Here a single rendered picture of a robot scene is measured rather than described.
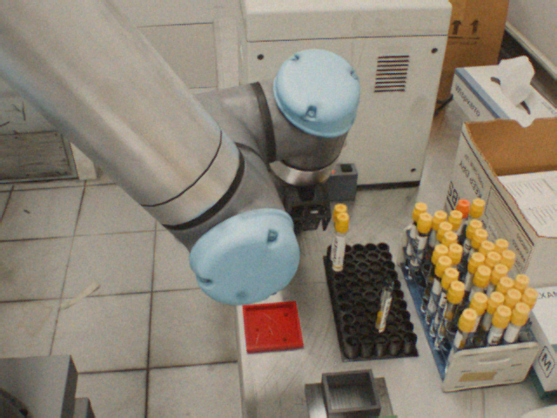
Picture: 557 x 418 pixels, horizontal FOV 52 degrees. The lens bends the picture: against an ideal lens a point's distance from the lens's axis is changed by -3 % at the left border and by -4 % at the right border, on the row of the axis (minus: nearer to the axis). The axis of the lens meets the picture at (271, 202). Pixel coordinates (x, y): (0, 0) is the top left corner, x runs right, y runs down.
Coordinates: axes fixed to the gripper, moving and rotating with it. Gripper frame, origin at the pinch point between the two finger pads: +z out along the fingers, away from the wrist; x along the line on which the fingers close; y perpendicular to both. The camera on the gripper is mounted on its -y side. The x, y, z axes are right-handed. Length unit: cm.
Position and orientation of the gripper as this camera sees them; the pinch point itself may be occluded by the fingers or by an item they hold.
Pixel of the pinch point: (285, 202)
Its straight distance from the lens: 83.3
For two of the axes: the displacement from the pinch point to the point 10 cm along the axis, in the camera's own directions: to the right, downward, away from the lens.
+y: 0.9, 9.3, -3.4
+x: 9.9, -0.7, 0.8
